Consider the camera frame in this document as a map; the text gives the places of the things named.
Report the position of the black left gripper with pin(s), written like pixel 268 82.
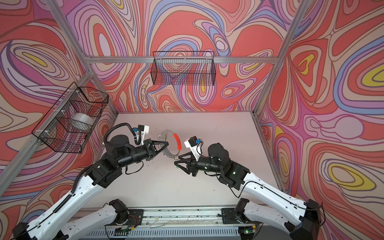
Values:
pixel 151 150

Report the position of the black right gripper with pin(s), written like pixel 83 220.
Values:
pixel 191 164

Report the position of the metal keyring disc red grip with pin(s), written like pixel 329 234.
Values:
pixel 174 148

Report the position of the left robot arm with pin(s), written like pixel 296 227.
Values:
pixel 124 146

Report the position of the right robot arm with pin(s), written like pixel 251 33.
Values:
pixel 301 220

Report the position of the grey tape roll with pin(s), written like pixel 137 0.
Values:
pixel 83 120

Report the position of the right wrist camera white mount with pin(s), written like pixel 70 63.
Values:
pixel 194 144

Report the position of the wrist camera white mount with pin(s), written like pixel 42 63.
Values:
pixel 140 134
pixel 194 144

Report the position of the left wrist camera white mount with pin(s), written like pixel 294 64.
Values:
pixel 140 134

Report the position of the aluminium table edge rail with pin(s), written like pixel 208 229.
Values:
pixel 189 223

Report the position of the black wire basket back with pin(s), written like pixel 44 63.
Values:
pixel 183 68

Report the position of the black wire basket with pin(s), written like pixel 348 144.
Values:
pixel 62 134
pixel 183 68

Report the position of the black wire basket left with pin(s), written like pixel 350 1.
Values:
pixel 62 134

